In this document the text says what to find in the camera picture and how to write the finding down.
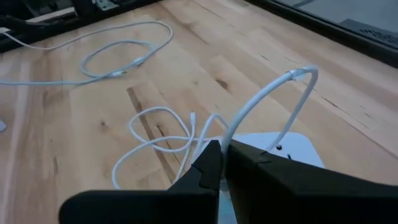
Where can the white USB charging hub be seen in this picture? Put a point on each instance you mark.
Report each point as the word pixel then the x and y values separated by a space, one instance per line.
pixel 298 149

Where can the black computer case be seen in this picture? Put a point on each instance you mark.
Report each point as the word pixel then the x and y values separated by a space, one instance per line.
pixel 373 31

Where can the black aluminium table frame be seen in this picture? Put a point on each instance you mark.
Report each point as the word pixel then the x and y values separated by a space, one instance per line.
pixel 342 35

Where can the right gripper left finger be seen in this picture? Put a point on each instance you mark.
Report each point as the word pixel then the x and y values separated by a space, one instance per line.
pixel 155 207

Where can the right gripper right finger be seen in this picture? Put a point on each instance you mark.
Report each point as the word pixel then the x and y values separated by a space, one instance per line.
pixel 295 196

